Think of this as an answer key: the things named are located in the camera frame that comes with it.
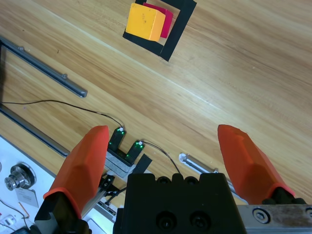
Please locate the aluminium extrusion bar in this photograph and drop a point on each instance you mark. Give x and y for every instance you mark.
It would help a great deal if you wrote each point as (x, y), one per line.
(97, 198)

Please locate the black tape piece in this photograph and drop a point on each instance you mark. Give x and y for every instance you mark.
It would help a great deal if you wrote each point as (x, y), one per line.
(143, 162)

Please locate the yellow wooden cube block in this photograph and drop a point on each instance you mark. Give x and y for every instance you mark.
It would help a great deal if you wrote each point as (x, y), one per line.
(141, 20)

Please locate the grey label card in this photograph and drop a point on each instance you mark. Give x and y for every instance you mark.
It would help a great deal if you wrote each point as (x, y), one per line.
(26, 197)

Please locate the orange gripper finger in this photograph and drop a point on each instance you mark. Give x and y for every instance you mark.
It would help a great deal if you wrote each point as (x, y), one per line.
(248, 165)
(80, 170)

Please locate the black tape square outline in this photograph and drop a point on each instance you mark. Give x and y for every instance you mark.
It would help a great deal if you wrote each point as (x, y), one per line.
(181, 26)

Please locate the short silver metal rod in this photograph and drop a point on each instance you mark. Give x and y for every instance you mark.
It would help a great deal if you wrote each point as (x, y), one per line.
(197, 163)

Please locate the red wooden cube block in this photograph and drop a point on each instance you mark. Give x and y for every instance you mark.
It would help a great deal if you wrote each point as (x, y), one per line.
(167, 24)

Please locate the black module with green lights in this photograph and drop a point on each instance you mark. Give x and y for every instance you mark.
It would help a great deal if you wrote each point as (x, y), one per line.
(135, 152)
(115, 140)

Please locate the long grey metal rail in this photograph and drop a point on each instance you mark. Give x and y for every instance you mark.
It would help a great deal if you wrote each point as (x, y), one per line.
(48, 70)
(36, 132)

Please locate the silver metal bearing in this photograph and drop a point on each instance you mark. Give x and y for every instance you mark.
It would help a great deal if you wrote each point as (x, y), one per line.
(19, 175)

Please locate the small black screw bracket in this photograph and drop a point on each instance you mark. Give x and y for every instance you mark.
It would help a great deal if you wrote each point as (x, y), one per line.
(107, 182)

